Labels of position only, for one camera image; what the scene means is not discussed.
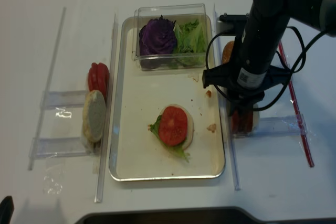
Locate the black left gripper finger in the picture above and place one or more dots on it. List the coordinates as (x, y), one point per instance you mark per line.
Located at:
(6, 210)

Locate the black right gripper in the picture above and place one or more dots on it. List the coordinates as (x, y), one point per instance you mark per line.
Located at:
(243, 89)

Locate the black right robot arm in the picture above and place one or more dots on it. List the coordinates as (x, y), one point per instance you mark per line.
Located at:
(266, 24)

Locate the dark red meat patties stack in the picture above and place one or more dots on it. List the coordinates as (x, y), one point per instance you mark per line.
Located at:
(237, 122)

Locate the lettuce leaf on tray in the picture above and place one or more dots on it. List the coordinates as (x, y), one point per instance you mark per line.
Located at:
(177, 150)

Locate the green lettuce in container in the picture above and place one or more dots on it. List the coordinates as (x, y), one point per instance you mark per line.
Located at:
(191, 43)

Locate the red tomato slices stack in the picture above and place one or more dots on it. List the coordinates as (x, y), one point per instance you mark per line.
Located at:
(98, 78)

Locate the white pusher block lower right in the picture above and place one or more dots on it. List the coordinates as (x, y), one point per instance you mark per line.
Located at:
(256, 120)

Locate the clear right lower track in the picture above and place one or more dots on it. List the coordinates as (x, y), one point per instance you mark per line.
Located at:
(272, 127)

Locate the bun bottom on tray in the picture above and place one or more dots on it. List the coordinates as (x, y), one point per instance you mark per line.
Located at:
(189, 121)

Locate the sesame bun top inner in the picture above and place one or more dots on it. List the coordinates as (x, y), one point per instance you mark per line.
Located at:
(227, 51)

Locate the clear thin left rod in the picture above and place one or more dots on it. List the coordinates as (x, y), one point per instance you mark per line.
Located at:
(35, 141)

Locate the red thin rod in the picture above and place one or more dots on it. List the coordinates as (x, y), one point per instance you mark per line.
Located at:
(301, 125)

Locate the metal baking tray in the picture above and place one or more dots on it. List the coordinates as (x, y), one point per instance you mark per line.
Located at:
(140, 96)

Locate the clear plastic salad container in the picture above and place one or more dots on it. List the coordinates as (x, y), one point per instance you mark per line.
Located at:
(178, 14)

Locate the black monitor base edge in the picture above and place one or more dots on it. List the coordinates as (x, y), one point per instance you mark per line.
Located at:
(196, 215)

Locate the purple cabbage leaf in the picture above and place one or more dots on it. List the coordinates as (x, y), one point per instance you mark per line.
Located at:
(157, 37)

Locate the clear left rack rail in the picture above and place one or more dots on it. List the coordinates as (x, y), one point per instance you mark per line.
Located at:
(105, 137)

